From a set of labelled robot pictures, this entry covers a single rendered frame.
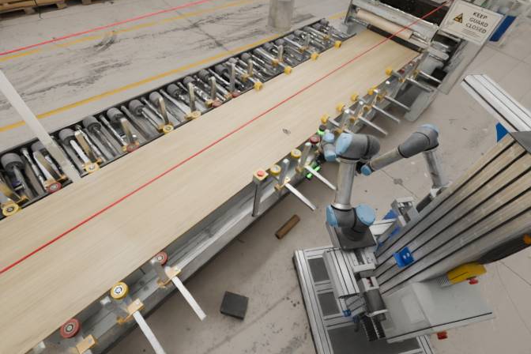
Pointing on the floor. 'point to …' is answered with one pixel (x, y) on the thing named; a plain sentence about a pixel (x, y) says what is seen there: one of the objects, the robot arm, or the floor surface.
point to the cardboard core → (287, 227)
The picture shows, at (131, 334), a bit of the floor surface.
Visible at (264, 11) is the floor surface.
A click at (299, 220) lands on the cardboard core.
